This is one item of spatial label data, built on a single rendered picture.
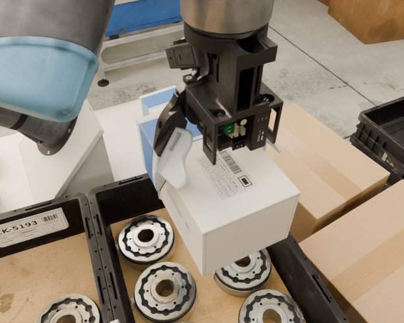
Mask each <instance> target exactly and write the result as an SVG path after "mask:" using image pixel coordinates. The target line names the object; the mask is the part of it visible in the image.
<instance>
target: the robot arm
mask: <svg viewBox="0 0 404 323"><path fill-rule="evenodd" d="M114 4H115V0H0V126H1V127H4V128H8V129H12V130H15V131H18V132H19V133H21V134H23V135H24V136H25V137H27V138H29V139H30V140H32V141H34V142H35V143H36V144H38V145H41V146H44V147H52V146H54V145H56V144H57V143H59V141H60V140H61V139H62V137H63V136H64V135H65V132H66V131H67V129H68V127H69V124H70V122H71V120H73V119H75V118H76V117H77V116H78V115H79V113H80V111H81V108H82V106H83V103H84V100H85V99H86V98H87V95H88V92H89V90H90V86H91V84H92V81H93V79H94V76H95V75H96V73H97V70H98V68H99V60H98V58H99V54H100V52H101V48H102V45H103V41H104V38H105V35H106V31H107V27H108V24H109V21H110V17H111V14H112V10H113V8H114ZM273 4H274V0H180V15H181V17H182V19H183V27H184V37H182V38H180V39H179V40H177V41H174V42H173V44H174V45H171V46H169V47H165V52H166V55H167V59H168V62H169V66H170V69H180V70H187V69H190V70H191V69H192V73H191V74H187V75H184V76H183V81H182V82H181V83H180V84H179V85H178V86H177V87H176V92H174V93H173V96H172V98H171V100H170V101H169V103H168V104H167V105H166V106H165V108H164V109H163V110H162V112H161V114H160V116H159V118H158V120H157V123H156V129H155V137H154V142H153V149H154V151H153V182H154V185H155V188H156V191H157V192H159V191H161V189H162V187H163V186H164V184H165V182H166V181H168V182H169V183H170V184H171V185H172V186H173V187H174V188H175V189H177V190H181V189H183V187H184V186H185V184H186V182H187V170H186V164H185V160H186V157H187V155H188V153H189V151H190V148H191V147H192V143H193V135H192V132H191V131H190V130H187V129H186V126H187V123H188V121H189V122H190V123H192V124H194V125H197V128H198V130H199V131H200V133H201V134H202V136H203V152H204V153H205V155H206V156H207V158H208V159H209V160H210V162H211V163H212V165H213V166H214V165H216V156H217V151H218V152H221V151H222V150H224V149H227V148H229V147H231V148H232V151H234V150H236V149H240V148H242V147H245V146H246V147H247V148H248V149H249V150H250V151H253V150H255V149H258V148H262V149H263V150H264V151H265V149H266V145H267V143H268V144H269V145H270V146H271V147H273V148H274V149H275V150H276V151H278V152H279V153H280V152H281V149H280V148H279V147H278V145H277V144H276V137H277V133H278V127H279V123H280V117H281V114H282V108H283V101H282V100H281V99H280V98H279V97H278V96H277V95H276V94H275V93H274V92H273V91H272V90H271V89H270V88H269V87H268V86H267V85H266V84H265V83H264V82H262V73H263V68H264V64H266V63H270V62H274V61H276V54H277V50H278V45H277V44H275V43H274V42H273V41H272V40H271V39H270V38H268V37H267V32H268V27H269V21H270V20H271V17H272V13H273ZM271 109H273V110H274V111H275V112H276V118H275V122H274V128H273V130H272V129H271V128H270V127H269V121H270V116H271V112H272V110H271ZM186 118H187V119H188V121H187V120H186Z"/></svg>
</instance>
